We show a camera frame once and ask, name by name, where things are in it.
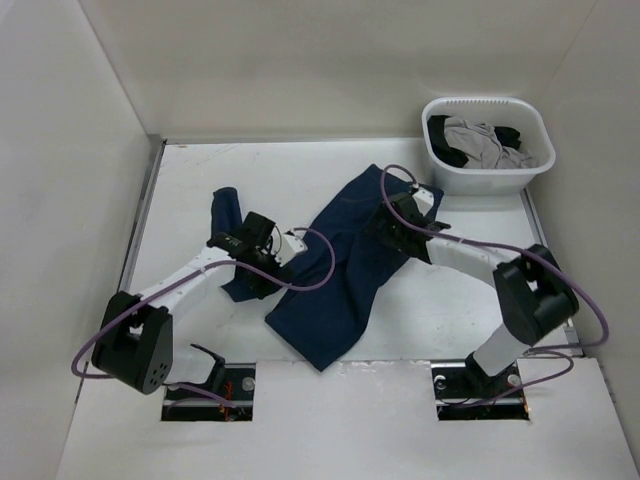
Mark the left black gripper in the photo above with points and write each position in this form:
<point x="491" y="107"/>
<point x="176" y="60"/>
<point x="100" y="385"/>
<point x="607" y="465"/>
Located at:
<point x="259" y="286"/>

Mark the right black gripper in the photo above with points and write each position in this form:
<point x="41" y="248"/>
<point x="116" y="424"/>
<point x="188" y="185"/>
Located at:
<point x="385" y="233"/>

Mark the dark blue denim trousers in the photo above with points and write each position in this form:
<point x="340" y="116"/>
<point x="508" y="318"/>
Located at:
<point x="345" y="267"/>

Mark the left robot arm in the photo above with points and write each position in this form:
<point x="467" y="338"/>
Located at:
<point x="139" y="349"/>

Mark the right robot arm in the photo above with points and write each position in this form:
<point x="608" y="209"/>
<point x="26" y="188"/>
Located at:
<point x="533" y="299"/>

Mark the black garment in basket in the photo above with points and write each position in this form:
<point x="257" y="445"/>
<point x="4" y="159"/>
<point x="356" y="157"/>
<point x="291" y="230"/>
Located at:
<point x="449" y="156"/>

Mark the grey garment in basket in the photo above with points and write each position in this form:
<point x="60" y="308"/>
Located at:
<point x="486" y="146"/>

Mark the white plastic laundry basket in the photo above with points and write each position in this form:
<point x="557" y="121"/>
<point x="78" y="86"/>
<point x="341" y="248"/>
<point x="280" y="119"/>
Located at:
<point x="496" y="111"/>

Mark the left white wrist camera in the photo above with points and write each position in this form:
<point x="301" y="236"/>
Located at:
<point x="287" y="246"/>

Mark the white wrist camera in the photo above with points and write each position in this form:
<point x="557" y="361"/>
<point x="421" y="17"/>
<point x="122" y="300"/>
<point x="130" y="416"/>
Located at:
<point x="287" y="246"/>
<point x="424" y="200"/>

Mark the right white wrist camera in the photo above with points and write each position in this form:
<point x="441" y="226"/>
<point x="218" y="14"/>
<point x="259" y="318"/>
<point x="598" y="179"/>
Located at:
<point x="424" y="200"/>

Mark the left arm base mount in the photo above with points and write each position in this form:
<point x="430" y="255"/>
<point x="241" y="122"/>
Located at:
<point x="236" y="383"/>

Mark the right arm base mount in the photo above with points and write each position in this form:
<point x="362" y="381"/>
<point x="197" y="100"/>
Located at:
<point x="457" y="399"/>

